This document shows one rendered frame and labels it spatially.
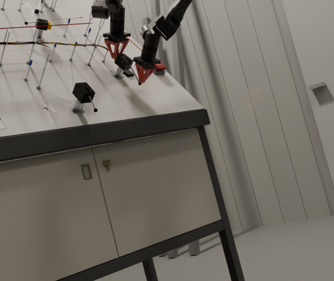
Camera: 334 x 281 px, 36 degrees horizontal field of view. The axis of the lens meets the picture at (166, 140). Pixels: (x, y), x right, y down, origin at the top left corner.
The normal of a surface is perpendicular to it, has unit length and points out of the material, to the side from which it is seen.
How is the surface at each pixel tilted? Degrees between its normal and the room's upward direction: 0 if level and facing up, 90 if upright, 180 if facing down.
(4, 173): 90
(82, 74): 53
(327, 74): 90
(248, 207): 90
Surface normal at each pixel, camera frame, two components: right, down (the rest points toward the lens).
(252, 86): -0.64, 0.11
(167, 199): 0.65, -0.22
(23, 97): 0.37, -0.76
